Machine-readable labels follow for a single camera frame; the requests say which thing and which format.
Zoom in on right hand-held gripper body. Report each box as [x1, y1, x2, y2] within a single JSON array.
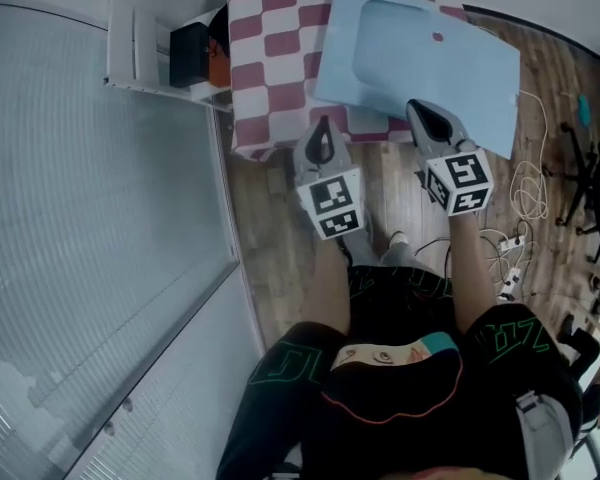
[[421, 139, 495, 218]]

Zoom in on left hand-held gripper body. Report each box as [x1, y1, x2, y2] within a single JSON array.
[[293, 162, 367, 242]]

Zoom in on person's left forearm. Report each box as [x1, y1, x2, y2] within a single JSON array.
[[298, 235, 355, 340]]

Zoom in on person's right forearm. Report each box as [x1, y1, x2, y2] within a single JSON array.
[[446, 211, 500, 338]]

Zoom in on person's grey trousers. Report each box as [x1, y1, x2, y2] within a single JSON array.
[[338, 202, 422, 270]]

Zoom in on white power strip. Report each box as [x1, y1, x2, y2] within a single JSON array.
[[497, 265, 524, 303], [498, 231, 527, 252]]

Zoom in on red white checkered tablecloth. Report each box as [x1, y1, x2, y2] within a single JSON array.
[[227, 0, 470, 162]]

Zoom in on orange black bag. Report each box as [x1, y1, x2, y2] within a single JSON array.
[[205, 6, 232, 90]]

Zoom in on teal object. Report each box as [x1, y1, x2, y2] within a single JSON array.
[[576, 94, 594, 130]]

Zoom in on black office chair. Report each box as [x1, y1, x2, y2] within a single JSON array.
[[553, 121, 600, 265]]

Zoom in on black box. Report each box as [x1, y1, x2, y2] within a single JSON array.
[[168, 22, 212, 90]]

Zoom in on white open shelf rack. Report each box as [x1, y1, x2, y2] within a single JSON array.
[[101, 0, 234, 115]]

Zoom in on person's black printed shirt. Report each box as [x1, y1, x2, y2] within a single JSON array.
[[214, 263, 589, 480]]

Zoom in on white window blinds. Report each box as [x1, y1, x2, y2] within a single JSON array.
[[0, 1, 244, 480]]

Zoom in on grey white worn pouch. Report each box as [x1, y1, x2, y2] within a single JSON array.
[[513, 390, 577, 480]]

